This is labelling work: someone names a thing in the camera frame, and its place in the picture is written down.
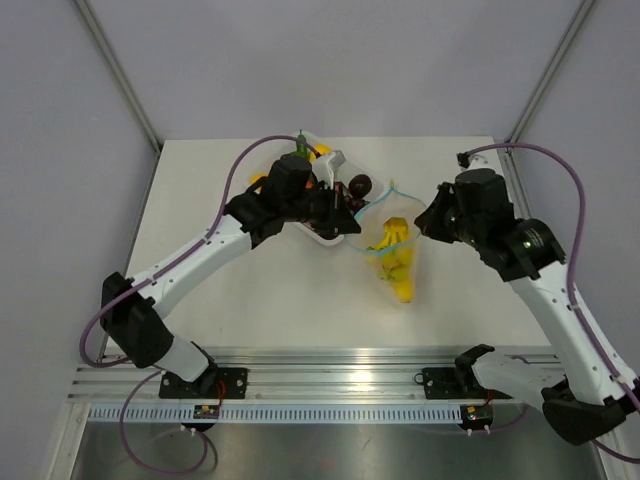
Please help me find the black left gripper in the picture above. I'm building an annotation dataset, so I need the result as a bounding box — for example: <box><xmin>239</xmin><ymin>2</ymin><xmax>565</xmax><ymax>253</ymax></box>
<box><xmin>282</xmin><ymin>182</ymin><xmax>361</xmax><ymax>236</ymax></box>

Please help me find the clear zip bag teal zipper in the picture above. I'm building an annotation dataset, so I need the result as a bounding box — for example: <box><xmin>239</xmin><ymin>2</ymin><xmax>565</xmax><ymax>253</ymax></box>
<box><xmin>345</xmin><ymin>183</ymin><xmax>426</xmax><ymax>304</ymax></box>

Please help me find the yellow banana toy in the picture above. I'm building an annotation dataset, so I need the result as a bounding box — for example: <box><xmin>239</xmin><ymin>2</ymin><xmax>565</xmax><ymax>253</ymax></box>
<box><xmin>368</xmin><ymin>217</ymin><xmax>412</xmax><ymax>253</ymax></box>

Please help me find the yellow lemon toy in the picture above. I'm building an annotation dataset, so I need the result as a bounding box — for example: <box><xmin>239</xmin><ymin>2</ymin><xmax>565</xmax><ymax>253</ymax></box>
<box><xmin>391</xmin><ymin>278</ymin><xmax>415</xmax><ymax>303</ymax></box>
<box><xmin>309</xmin><ymin>144</ymin><xmax>332</xmax><ymax>162</ymax></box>

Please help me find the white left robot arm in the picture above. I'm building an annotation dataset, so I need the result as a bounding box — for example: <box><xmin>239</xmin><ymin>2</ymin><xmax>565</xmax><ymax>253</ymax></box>
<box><xmin>100</xmin><ymin>150</ymin><xmax>361</xmax><ymax>398</ymax></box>

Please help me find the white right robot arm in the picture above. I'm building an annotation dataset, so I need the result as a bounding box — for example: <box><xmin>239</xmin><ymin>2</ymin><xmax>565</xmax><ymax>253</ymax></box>
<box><xmin>414</xmin><ymin>168</ymin><xmax>639</xmax><ymax>445</ymax></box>

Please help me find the dark grape bunch toy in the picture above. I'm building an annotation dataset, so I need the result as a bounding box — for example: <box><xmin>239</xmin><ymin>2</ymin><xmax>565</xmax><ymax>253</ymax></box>
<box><xmin>345</xmin><ymin>196</ymin><xmax>369</xmax><ymax>216</ymax></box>

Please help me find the dark purple passionfruit toy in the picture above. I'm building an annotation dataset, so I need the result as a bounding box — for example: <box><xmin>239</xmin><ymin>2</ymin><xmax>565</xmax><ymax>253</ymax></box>
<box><xmin>348</xmin><ymin>173</ymin><xmax>373</xmax><ymax>199</ymax></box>

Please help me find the white perforated plastic basket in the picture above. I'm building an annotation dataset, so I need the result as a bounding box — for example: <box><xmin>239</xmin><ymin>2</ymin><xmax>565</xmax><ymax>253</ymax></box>
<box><xmin>240</xmin><ymin>130</ymin><xmax>387</xmax><ymax>247</ymax></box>

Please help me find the green chili pepper toy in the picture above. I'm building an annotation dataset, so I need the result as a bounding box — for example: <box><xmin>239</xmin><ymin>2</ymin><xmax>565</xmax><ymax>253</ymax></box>
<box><xmin>295</xmin><ymin>130</ymin><xmax>309</xmax><ymax>160</ymax></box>

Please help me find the yellow orange mango toy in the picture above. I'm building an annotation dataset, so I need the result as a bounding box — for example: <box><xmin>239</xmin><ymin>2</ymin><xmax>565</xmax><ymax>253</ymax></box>
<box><xmin>249</xmin><ymin>174</ymin><xmax>267</xmax><ymax>186</ymax></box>

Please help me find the right aluminium frame post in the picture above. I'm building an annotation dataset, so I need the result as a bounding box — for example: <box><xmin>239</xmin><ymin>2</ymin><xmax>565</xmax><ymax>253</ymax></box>
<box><xmin>503</xmin><ymin>0</ymin><xmax>599</xmax><ymax>154</ymax></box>

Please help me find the aluminium frame post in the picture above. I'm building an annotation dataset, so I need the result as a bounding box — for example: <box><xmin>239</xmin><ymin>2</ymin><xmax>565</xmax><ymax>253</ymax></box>
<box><xmin>503</xmin><ymin>0</ymin><xmax>599</xmax><ymax>154</ymax></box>
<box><xmin>70</xmin><ymin>0</ymin><xmax>163</xmax><ymax>159</ymax></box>

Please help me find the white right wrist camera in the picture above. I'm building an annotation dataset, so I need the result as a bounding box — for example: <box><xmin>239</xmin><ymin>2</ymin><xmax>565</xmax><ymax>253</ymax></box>
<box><xmin>456</xmin><ymin>152</ymin><xmax>492</xmax><ymax>172</ymax></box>

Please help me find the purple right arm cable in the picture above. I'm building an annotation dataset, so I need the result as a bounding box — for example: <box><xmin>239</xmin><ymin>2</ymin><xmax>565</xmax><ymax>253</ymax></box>
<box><xmin>399</xmin><ymin>143</ymin><xmax>640</xmax><ymax>464</ymax></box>

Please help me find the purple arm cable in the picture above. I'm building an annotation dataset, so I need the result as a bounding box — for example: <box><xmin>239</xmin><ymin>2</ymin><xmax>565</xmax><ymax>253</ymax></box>
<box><xmin>399</xmin><ymin>143</ymin><xmax>640</xmax><ymax>464</ymax></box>
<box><xmin>79</xmin><ymin>134</ymin><xmax>321</xmax><ymax>474</ymax></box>

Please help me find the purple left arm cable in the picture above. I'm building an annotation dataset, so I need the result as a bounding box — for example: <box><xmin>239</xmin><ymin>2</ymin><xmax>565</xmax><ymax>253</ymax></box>
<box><xmin>79</xmin><ymin>134</ymin><xmax>321</xmax><ymax>474</ymax></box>

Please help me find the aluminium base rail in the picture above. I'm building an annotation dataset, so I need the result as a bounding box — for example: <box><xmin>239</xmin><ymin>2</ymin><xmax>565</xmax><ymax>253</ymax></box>
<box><xmin>67</xmin><ymin>347</ymin><xmax>609</xmax><ymax>406</ymax></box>

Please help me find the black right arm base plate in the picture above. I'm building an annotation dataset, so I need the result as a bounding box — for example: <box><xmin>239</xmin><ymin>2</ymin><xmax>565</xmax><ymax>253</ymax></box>
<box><xmin>413</xmin><ymin>367</ymin><xmax>511</xmax><ymax>400</ymax></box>

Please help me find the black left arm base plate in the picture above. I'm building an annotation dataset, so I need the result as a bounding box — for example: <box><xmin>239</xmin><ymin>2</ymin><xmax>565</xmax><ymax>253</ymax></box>
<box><xmin>159</xmin><ymin>367</ymin><xmax>249</xmax><ymax>400</ymax></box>

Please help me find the left aluminium frame post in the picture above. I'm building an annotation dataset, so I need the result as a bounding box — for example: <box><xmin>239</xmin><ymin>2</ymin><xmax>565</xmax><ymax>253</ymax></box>
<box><xmin>70</xmin><ymin>0</ymin><xmax>163</xmax><ymax>159</ymax></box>

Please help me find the white slotted cable duct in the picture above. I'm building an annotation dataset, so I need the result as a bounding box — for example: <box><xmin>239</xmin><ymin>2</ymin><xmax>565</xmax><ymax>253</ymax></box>
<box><xmin>88</xmin><ymin>403</ymin><xmax>462</xmax><ymax>425</ymax></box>

